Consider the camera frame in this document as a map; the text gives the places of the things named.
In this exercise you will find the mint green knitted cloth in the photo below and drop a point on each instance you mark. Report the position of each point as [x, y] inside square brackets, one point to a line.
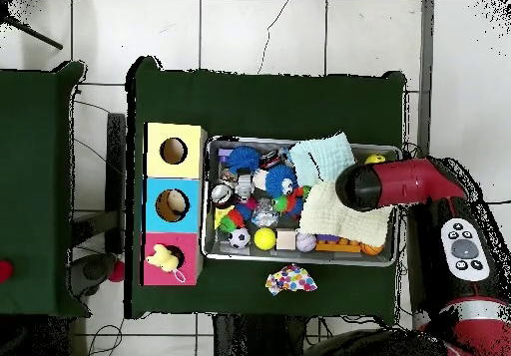
[319, 156]

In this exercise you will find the cream knitted cloth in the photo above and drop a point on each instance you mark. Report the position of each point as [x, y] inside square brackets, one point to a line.
[331, 216]

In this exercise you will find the colourful polka dot cloth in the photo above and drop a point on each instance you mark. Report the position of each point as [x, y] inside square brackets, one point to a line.
[291, 279]

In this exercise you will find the yellow plush toy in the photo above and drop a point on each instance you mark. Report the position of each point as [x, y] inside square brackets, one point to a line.
[163, 258]

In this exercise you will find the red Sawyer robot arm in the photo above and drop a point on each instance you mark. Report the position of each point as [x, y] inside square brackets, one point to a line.
[407, 180]

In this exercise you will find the wooden box with three holes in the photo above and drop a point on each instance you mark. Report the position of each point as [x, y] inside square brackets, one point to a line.
[153, 164]

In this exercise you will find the blue spiky toy with eyes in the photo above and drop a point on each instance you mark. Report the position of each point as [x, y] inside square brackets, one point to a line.
[279, 178]

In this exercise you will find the blue spiky ball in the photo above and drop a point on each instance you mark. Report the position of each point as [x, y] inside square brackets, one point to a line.
[243, 159]

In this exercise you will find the plain yellow ball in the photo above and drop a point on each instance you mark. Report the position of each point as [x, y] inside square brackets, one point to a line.
[264, 238]

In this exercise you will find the plain wooden block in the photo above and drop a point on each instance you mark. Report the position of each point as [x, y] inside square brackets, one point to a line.
[286, 239]

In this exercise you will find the white baseball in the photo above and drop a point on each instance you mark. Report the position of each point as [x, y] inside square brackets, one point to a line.
[306, 242]

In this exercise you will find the dark green table cloth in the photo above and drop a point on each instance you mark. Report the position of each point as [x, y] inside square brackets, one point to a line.
[271, 104]

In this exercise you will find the yellow smiley face ball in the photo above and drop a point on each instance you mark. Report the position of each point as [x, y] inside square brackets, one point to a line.
[375, 159]

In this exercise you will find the small orange basketball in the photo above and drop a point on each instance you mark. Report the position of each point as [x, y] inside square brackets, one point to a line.
[372, 249]

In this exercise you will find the small red ball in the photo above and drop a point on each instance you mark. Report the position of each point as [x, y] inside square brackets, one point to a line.
[117, 272]

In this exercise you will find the side table with green cloth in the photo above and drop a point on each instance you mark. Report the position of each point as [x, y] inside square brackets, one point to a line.
[36, 132]

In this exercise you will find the red round object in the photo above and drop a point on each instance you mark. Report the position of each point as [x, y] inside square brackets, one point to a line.
[4, 271]

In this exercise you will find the black tripod leg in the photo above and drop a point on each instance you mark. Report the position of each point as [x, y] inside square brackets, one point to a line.
[36, 35]

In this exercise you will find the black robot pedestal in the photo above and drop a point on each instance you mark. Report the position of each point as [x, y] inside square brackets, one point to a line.
[255, 340]

